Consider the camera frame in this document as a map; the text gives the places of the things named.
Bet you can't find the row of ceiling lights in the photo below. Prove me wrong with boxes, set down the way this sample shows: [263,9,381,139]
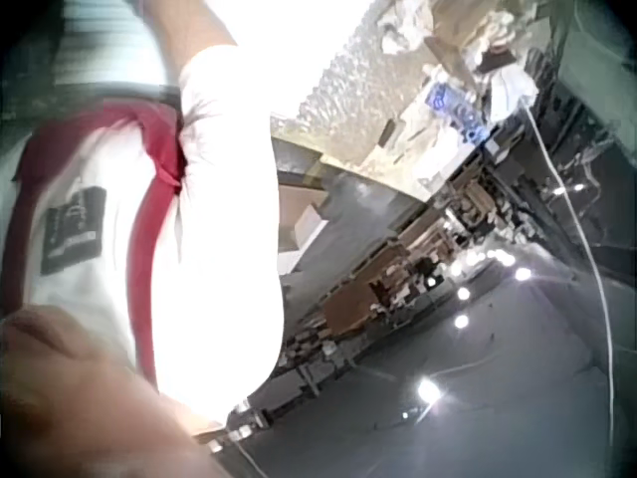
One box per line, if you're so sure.
[412,181,588,407]

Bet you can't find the white box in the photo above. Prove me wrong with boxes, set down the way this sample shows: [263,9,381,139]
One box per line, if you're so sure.
[293,202,330,250]

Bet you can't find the dark shelf unit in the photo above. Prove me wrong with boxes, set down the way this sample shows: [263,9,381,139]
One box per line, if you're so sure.
[522,0,637,260]

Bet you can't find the textured grey table mat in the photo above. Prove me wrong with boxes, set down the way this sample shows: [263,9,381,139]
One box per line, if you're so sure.
[271,0,439,200]

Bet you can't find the rack with brown cartons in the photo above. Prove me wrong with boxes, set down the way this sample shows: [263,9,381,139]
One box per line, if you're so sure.
[248,163,504,429]

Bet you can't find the device with blue screen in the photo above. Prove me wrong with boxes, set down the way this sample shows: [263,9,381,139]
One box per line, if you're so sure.
[426,82,492,145]

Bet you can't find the heap of paper and cartons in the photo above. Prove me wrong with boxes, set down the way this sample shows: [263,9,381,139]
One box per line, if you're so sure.
[377,0,543,125]

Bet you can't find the white cable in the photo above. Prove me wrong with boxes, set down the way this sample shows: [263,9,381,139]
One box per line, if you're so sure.
[517,97,619,449]

